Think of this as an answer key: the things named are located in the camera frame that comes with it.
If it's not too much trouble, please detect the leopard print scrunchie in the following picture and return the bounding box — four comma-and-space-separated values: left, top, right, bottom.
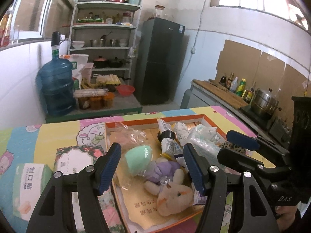
219, 141, 246, 155

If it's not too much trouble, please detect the green printed tissue pack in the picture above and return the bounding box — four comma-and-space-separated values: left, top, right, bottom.
186, 124, 220, 160

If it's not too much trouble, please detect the purple white snack packet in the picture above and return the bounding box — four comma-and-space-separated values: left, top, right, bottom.
175, 154, 207, 205

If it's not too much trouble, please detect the floral cream cloth scrunchie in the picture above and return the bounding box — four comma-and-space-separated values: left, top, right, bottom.
173, 122, 190, 146

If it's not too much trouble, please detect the yellow white snack packet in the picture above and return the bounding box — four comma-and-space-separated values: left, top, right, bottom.
157, 118, 182, 161

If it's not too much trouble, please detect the purple dress plush bunny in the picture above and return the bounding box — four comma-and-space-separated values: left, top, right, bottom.
143, 157, 193, 217

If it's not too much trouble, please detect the green sponge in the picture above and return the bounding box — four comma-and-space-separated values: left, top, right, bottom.
117, 145, 153, 190

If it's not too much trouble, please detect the pink sponge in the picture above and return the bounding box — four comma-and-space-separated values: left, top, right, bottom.
109, 123, 148, 153

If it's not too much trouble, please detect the person's right hand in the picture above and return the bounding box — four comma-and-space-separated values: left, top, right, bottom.
275, 206, 297, 232

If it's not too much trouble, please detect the steel steamer pot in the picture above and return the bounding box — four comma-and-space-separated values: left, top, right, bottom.
250, 88, 279, 118

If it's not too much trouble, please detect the green white tissue box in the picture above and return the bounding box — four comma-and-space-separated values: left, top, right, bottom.
12, 163, 52, 221

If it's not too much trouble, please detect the wooden cutting board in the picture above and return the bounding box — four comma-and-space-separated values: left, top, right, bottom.
191, 79, 248, 110

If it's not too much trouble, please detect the green yellow bottle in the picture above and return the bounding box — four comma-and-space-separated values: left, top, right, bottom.
236, 78, 247, 97

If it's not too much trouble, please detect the floral tissue box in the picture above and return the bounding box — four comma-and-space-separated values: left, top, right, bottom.
52, 143, 121, 232

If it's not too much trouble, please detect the colourful cartoon bed sheet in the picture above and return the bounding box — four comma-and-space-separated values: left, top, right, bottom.
1, 106, 257, 232

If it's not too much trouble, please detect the orange shallow cardboard box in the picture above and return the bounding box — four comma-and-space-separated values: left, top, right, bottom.
104, 114, 246, 233

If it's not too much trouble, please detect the black refrigerator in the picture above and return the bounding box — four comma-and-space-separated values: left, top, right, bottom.
134, 18, 184, 105

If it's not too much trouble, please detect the red plastic basin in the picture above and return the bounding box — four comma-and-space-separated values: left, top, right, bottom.
116, 85, 135, 96

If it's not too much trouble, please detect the blue water jug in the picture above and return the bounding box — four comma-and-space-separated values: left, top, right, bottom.
38, 32, 75, 116

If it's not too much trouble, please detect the glass jar red lid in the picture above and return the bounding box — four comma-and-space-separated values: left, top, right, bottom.
155, 5, 165, 18

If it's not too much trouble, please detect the metal storage shelf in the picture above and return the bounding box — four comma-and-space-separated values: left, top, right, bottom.
67, 0, 142, 82

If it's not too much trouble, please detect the pack of drink bottles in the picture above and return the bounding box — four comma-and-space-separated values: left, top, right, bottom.
0, 12, 12, 47

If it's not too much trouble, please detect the cardboard wall sheet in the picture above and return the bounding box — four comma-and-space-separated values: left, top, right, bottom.
215, 40, 310, 107

